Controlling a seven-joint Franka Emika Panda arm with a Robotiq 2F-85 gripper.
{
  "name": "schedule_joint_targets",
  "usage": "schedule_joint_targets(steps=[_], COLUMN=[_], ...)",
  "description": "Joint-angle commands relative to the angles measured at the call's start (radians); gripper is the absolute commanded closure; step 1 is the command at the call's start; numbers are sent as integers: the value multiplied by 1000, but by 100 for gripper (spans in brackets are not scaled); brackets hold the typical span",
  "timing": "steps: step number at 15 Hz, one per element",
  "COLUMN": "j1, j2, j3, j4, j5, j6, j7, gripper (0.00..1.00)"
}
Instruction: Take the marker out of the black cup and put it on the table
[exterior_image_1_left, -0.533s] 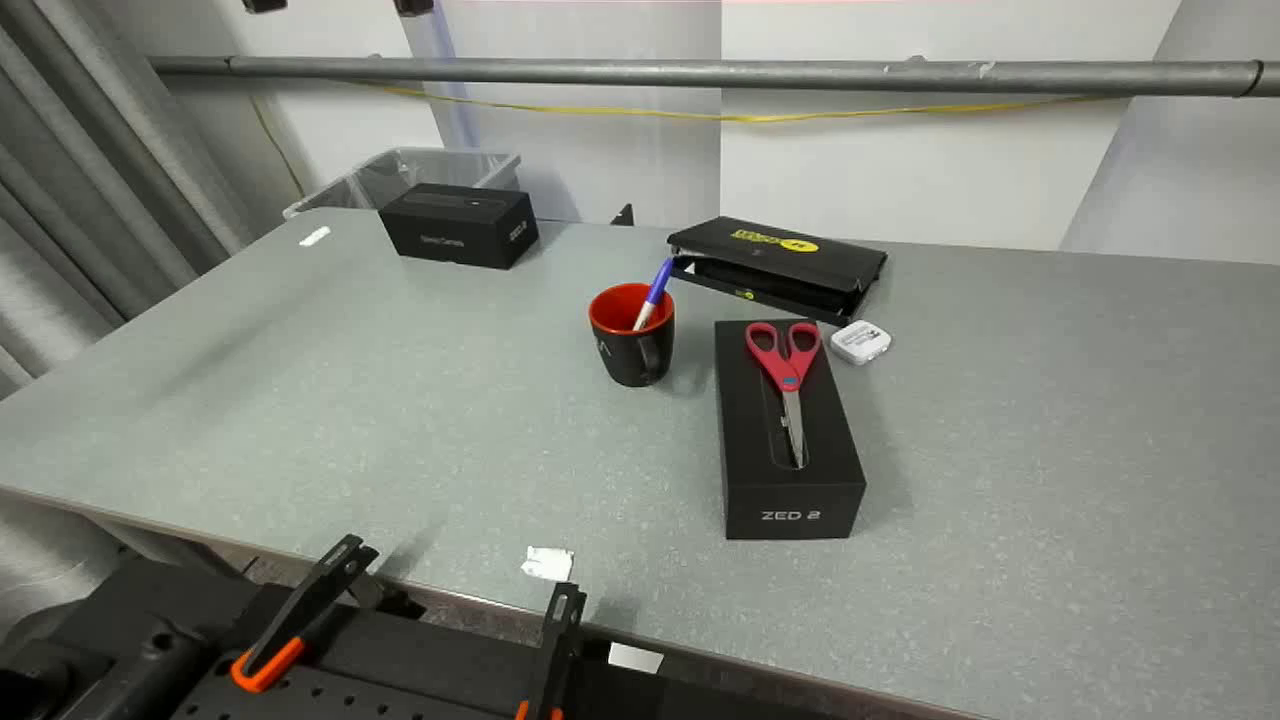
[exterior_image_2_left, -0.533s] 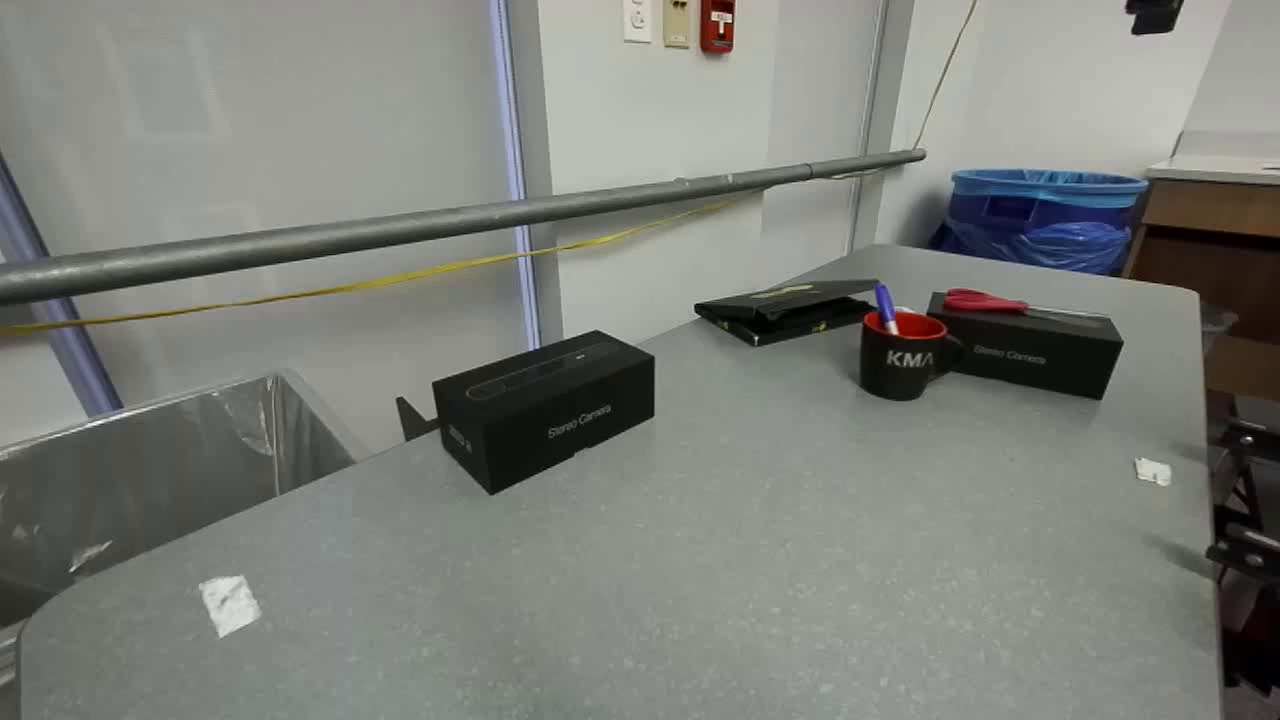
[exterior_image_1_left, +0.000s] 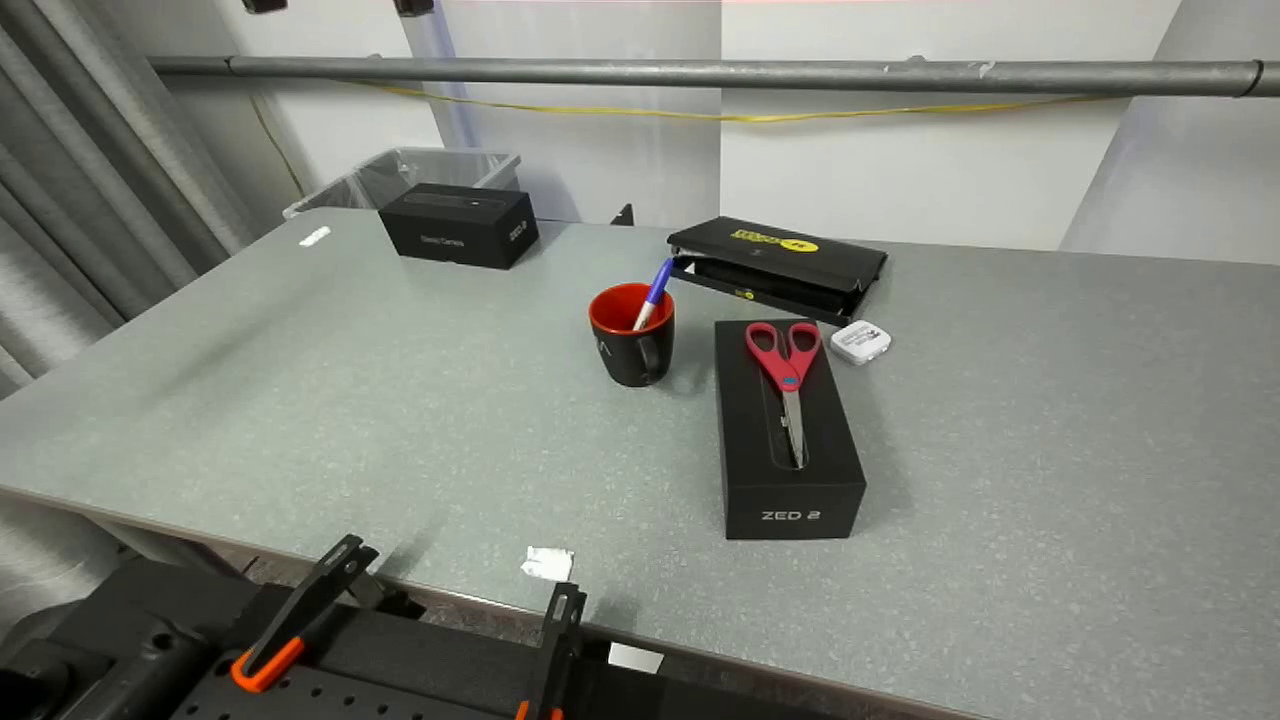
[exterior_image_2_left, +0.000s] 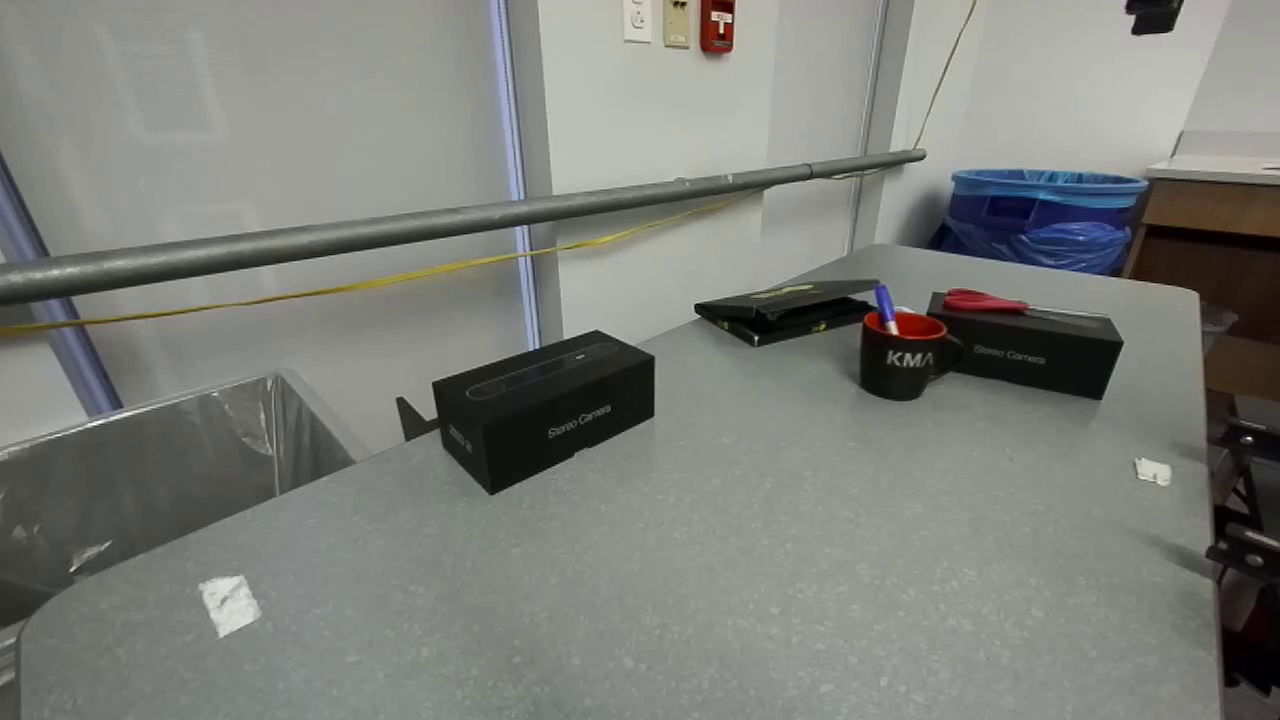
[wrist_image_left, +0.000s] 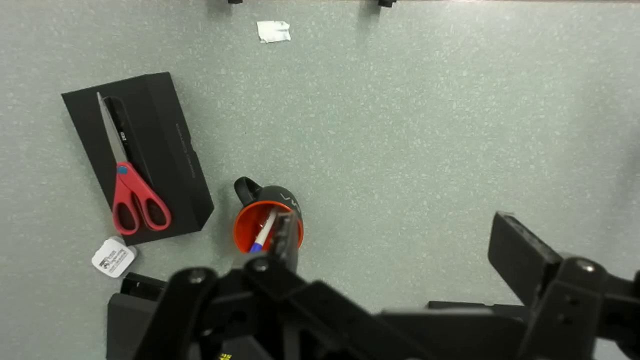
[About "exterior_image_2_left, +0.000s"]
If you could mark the black perforated mounting base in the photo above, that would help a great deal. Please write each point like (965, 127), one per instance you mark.
(1254, 532)

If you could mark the black box under scissors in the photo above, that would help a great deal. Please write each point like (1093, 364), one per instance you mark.
(1040, 355)

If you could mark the grey vertical wall conduit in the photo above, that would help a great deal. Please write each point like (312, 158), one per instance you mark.
(881, 93)

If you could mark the grey metal rail pipe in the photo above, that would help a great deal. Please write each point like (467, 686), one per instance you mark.
(403, 230)

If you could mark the small black bracket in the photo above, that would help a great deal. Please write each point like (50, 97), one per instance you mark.
(412, 423)

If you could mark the white wall switch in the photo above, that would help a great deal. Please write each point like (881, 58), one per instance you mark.
(639, 17)

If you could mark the blue vertical wall strip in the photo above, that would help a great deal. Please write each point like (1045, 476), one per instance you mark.
(513, 160)

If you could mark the black box without scissors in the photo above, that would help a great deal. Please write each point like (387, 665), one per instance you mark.
(544, 412)

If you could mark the black mounted camera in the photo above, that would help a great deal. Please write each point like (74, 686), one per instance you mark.
(1152, 15)

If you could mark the blue lined waste bin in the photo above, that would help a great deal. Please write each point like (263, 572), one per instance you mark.
(1040, 220)

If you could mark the brown wooden cabinet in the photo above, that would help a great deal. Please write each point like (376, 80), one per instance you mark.
(1206, 245)

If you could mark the grey lined waste bin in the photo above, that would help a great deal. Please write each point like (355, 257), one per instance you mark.
(145, 473)

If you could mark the red fire alarm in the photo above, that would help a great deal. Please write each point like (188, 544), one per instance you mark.
(718, 24)

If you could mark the white tape at table edge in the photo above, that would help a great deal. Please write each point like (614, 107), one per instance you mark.
(1152, 469)

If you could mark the blue marker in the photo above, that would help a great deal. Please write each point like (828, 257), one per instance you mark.
(885, 304)

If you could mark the large white tape patch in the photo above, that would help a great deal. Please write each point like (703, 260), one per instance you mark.
(231, 606)

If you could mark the beige wall plate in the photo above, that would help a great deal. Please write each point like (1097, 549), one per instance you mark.
(677, 22)

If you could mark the black cup red inside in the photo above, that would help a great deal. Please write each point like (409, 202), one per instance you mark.
(898, 369)

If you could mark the blue slanted wall strip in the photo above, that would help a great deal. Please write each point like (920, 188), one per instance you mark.
(62, 313)

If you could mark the flat black case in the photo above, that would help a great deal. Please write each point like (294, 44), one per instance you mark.
(785, 309)

